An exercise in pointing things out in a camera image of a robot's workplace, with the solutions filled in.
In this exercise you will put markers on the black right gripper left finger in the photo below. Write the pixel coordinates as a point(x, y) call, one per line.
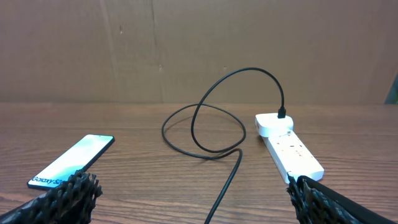
point(72, 202)

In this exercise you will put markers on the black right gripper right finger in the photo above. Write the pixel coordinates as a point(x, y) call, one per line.
point(315, 203)

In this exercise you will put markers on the Samsung Galaxy smartphone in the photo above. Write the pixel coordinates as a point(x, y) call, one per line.
point(79, 157)

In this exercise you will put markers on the white power strip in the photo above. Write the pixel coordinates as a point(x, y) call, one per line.
point(292, 157)

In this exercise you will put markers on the white USB wall charger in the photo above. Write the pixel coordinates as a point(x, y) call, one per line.
point(269, 125)

